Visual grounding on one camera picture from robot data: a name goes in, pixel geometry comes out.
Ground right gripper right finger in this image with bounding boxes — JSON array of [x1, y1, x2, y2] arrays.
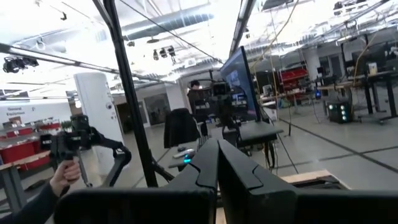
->
[[218, 139, 300, 224]]

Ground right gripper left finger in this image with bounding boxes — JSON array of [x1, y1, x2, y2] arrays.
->
[[161, 138, 220, 191]]

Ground person's forearm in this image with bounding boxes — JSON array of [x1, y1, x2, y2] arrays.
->
[[0, 182, 62, 224]]

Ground black monitor blue screen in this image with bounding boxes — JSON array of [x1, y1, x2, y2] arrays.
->
[[219, 45, 262, 123]]

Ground person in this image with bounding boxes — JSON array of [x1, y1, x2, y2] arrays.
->
[[186, 80, 212, 138]]

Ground red shelving unit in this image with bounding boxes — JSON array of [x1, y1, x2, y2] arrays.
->
[[279, 67, 309, 103]]

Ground long overhead light bar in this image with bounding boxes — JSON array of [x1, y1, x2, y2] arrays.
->
[[228, 0, 257, 58], [0, 42, 175, 85]]

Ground white pillar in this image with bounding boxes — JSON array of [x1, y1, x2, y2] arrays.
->
[[302, 46, 322, 82], [73, 72, 126, 170]]

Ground black computer tower blue lights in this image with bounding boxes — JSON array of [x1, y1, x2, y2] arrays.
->
[[327, 101, 354, 124]]

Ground person's hand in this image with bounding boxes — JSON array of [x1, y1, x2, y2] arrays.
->
[[49, 159, 82, 197]]

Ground black standing desk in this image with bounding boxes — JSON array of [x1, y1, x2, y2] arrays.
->
[[317, 70, 398, 123]]

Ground red storage bin row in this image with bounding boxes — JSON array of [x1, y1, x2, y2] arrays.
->
[[0, 123, 62, 171]]

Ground wooden side table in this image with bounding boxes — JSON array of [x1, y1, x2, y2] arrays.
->
[[0, 150, 52, 215]]

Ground yellow hanging cable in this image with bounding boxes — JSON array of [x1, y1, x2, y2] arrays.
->
[[248, 0, 300, 103]]

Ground thin black overhead cable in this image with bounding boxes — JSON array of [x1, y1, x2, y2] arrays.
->
[[119, 0, 225, 65]]

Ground black vertical frame pole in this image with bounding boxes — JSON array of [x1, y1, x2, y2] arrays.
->
[[91, 0, 160, 189]]

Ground silver ceiling duct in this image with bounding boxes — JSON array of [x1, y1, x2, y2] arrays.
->
[[121, 2, 215, 42]]

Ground black camera gimbal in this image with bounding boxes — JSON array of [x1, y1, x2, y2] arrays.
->
[[39, 114, 132, 189]]

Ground white wall sign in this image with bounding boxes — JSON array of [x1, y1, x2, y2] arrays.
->
[[0, 102, 73, 126]]

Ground black ceiling camera cluster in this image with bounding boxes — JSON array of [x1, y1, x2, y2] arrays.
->
[[2, 55, 40, 74]]

